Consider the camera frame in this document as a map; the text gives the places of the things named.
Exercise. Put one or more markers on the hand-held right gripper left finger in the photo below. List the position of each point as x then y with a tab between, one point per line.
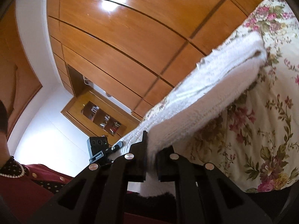
137	165

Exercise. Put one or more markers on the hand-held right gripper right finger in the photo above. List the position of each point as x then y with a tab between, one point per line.
163	165

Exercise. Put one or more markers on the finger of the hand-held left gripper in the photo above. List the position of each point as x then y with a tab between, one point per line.
116	146

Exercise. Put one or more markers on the white knitted sweater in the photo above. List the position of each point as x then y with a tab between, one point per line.
198	98

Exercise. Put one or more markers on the wooden cabinet with glass door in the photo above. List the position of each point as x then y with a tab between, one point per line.
77	112

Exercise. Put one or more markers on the black fuzzy cloth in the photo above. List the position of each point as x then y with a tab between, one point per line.
151	203

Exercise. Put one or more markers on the black dotted collar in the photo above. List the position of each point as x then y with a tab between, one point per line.
12	168

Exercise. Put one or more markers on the person in red clothing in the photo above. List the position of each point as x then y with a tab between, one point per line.
23	198

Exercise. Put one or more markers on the person's head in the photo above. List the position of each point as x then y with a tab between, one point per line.
2	126

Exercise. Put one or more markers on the floral bedspread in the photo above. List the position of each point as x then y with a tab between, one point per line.
257	133

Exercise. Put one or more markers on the wooden door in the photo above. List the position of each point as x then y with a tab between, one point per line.
18	74

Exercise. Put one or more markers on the wooden wardrobe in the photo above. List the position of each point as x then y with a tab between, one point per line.
128	39

